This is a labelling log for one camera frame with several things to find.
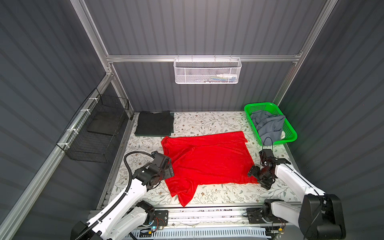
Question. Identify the white wire mesh basket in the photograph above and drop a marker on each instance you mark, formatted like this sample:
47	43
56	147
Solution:
200	71

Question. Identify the red t-shirt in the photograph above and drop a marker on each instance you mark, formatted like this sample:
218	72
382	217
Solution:
207	160

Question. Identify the white spray bottle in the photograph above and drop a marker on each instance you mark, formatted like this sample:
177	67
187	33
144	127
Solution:
225	78

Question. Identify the white garment in basket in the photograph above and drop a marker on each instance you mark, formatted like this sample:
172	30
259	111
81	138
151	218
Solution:
282	134

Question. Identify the folded black t-shirt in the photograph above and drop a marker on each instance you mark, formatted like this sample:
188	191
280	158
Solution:
155	124

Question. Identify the black wire basket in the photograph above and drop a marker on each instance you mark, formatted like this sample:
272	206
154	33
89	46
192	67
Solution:
97	134

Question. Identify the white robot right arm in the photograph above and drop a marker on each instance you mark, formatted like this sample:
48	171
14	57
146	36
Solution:
320	216

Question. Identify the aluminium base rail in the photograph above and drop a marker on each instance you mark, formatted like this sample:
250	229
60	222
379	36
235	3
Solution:
207	214

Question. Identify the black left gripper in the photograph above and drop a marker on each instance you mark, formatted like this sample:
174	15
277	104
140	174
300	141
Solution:
169	171

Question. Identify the grey t-shirt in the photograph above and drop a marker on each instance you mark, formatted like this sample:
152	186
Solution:
268	125

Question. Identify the white slotted cable duct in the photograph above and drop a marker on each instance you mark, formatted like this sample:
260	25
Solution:
203	233

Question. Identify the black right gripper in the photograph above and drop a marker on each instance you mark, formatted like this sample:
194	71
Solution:
266	183

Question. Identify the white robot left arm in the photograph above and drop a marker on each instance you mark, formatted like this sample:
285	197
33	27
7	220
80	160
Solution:
104	225

